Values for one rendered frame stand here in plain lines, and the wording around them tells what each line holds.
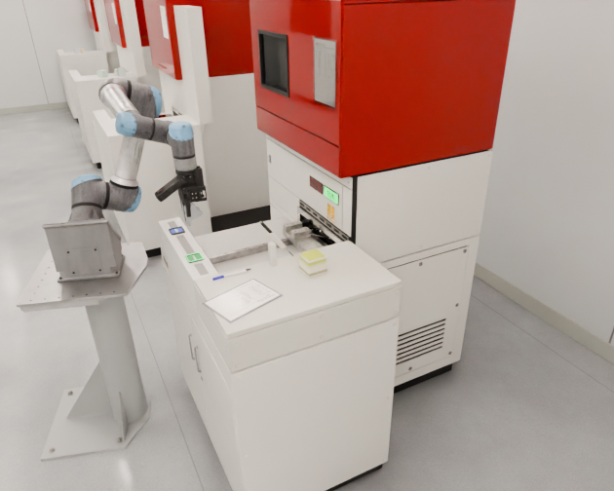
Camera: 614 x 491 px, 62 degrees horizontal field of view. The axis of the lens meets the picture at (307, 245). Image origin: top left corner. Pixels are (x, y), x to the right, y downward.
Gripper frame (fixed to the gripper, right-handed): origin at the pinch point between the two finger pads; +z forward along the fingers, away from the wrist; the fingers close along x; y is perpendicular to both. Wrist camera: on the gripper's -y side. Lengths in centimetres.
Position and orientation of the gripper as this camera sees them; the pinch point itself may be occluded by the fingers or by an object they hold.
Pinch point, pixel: (187, 223)
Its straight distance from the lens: 185.8
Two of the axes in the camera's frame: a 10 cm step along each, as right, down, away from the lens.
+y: 8.9, -2.2, 3.9
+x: -4.5, -4.1, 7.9
